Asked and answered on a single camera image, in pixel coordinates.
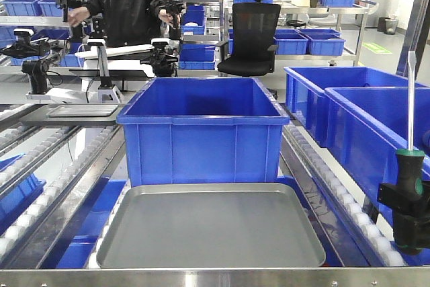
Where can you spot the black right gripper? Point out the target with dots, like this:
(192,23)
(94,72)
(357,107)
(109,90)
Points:
(410,216)

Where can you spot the screwdriver green black handle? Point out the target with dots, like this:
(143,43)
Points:
(410,160)

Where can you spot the distant black robot arm right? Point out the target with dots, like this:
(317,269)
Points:
(159,61)

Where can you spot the distant black robot arm left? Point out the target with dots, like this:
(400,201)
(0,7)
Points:
(35,65)

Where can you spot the large grey metal tray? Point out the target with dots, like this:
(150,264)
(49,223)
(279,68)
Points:
(213,225)

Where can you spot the blue bin behind tray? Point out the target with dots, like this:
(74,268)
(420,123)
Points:
(191,130)

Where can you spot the small grey metal tray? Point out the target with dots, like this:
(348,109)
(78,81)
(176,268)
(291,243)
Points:
(84,110)

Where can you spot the blue bin right near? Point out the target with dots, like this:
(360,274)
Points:
(366,125)

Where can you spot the blue bin right far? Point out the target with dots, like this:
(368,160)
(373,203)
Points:
(306,98)

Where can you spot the black office chair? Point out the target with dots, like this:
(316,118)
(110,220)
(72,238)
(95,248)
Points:
(253,24)

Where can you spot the person in black jacket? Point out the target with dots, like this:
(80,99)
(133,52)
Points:
(129,22)

